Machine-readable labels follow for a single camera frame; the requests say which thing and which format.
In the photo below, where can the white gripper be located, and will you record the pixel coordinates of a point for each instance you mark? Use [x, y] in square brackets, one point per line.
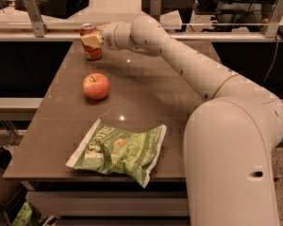
[110, 37]

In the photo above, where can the red coke can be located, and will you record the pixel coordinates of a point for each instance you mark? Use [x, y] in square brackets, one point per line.
[90, 52]

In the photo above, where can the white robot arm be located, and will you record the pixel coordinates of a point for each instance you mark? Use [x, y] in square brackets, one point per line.
[228, 140]

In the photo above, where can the red apple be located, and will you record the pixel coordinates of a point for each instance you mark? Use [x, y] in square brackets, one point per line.
[96, 86]

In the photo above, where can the green chip bag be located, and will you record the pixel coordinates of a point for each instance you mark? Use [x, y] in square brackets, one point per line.
[106, 149]

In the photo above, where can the grey table drawer base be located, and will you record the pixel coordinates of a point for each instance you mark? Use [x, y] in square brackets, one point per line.
[162, 203]

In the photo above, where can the green bag under table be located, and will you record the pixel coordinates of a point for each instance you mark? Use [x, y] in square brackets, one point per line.
[27, 216]

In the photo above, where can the middle metal rail bracket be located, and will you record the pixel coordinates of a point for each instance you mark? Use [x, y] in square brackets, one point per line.
[155, 9]

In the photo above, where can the metal rail bracket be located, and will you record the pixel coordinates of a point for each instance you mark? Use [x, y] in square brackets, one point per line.
[38, 26]
[270, 29]
[155, 9]

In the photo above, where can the left metal rail bracket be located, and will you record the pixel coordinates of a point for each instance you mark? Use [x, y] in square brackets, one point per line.
[38, 26]

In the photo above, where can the right metal rail bracket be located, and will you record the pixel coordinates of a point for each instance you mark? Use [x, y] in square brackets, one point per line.
[270, 29]

